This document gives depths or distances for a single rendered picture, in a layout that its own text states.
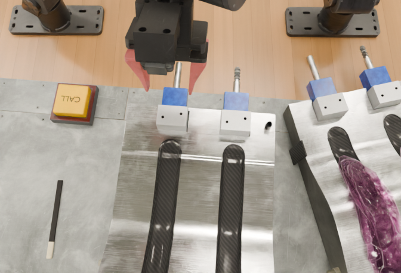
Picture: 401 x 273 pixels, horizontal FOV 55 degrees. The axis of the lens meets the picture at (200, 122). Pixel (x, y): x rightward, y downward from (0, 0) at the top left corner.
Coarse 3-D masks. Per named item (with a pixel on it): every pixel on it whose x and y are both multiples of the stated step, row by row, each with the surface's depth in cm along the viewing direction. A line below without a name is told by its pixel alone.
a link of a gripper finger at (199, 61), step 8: (208, 40) 54; (184, 48) 48; (176, 56) 49; (184, 56) 49; (192, 56) 49; (200, 56) 49; (192, 64) 49; (200, 64) 49; (192, 72) 51; (200, 72) 51; (192, 80) 53; (192, 88) 54
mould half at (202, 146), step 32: (128, 128) 66; (192, 128) 66; (256, 128) 66; (128, 160) 65; (192, 160) 65; (256, 160) 65; (128, 192) 63; (192, 192) 63; (256, 192) 63; (128, 224) 62; (192, 224) 62; (256, 224) 62; (128, 256) 58; (192, 256) 58; (256, 256) 59
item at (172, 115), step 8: (176, 64) 70; (176, 72) 69; (176, 80) 69; (168, 88) 67; (176, 88) 67; (184, 88) 67; (168, 96) 67; (176, 96) 67; (184, 96) 67; (168, 104) 66; (176, 104) 66; (184, 104) 66; (160, 112) 64; (168, 112) 64; (176, 112) 64; (184, 112) 64; (160, 120) 64; (168, 120) 64; (176, 120) 64; (184, 120) 64; (160, 128) 66; (168, 128) 65; (176, 128) 65; (184, 128) 65
